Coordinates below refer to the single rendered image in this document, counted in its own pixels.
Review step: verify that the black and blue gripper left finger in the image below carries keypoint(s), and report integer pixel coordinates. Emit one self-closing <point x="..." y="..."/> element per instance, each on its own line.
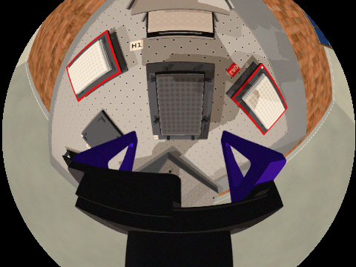
<point x="100" y="155"/>

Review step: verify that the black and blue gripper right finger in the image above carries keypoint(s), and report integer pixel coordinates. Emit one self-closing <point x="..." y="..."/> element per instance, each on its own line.
<point x="266" y="164"/>

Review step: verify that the black square nest plate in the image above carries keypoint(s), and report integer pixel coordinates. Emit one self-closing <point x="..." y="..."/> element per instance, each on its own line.
<point x="69" y="160"/>

